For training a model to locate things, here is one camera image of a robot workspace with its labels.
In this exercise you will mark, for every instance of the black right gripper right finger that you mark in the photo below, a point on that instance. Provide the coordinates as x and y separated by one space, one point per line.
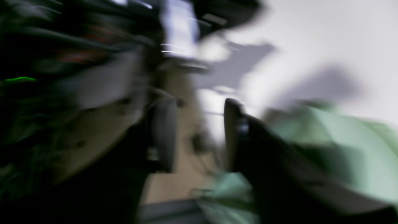
287 187

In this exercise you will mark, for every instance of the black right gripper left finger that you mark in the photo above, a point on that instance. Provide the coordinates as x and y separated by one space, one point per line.
163 131

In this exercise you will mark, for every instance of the light green T-shirt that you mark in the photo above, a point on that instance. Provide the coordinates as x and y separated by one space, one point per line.
361 155

